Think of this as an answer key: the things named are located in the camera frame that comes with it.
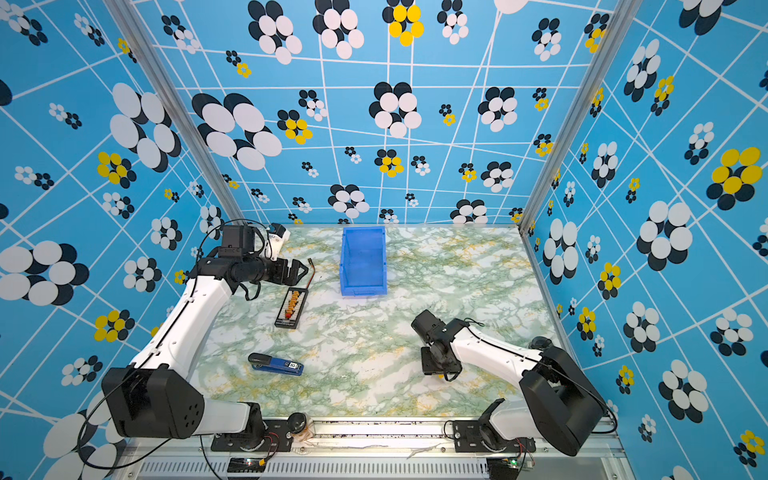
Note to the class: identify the right green circuit board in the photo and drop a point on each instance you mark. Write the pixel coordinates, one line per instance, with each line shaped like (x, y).
(503, 468)

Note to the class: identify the brown bent hex key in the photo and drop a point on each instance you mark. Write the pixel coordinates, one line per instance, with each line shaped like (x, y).
(312, 268)

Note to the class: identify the blue black stapler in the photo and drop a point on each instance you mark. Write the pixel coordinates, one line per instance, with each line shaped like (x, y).
(267, 363)

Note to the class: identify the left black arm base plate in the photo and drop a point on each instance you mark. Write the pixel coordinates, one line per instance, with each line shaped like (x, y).
(272, 435)

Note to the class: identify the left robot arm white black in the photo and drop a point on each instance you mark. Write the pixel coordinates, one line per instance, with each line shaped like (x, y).
(152, 397)

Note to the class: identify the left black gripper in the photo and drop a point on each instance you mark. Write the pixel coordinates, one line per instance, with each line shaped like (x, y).
(283, 278)

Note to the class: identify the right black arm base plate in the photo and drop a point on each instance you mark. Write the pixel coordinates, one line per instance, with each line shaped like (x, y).
(471, 436)

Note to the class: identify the blue plastic bin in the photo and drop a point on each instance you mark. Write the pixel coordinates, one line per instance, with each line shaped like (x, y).
(363, 263)

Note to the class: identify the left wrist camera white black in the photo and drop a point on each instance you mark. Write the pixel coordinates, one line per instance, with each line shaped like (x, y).
(277, 236)

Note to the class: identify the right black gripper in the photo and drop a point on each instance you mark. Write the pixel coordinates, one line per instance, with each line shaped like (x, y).
(427, 367)

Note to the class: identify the black lidded clear jar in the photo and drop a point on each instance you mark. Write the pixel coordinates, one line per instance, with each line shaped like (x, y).
(540, 343)

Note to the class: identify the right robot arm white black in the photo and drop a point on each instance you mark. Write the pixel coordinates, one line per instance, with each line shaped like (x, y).
(561, 407)

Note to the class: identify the green circuit board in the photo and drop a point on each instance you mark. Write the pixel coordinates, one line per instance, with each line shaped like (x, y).
(503, 468)
(246, 465)

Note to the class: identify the left green circuit board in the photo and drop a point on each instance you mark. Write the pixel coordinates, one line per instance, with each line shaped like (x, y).
(246, 465)

